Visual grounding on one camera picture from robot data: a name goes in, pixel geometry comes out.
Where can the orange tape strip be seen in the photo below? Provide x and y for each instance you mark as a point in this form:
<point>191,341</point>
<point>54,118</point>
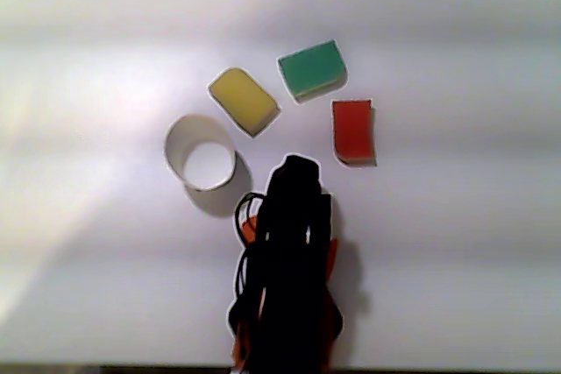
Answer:
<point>250,227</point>

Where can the white paper cup green tape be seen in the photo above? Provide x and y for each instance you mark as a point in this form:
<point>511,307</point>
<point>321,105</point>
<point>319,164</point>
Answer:
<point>184,142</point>

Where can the red sponge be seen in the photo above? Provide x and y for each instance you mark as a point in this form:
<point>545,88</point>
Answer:
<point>352,133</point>

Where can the yellow sponge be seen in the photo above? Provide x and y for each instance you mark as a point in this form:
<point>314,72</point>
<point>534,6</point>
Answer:
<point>243,100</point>

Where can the green sponge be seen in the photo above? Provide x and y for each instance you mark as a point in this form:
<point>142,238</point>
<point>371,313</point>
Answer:
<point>309,69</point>

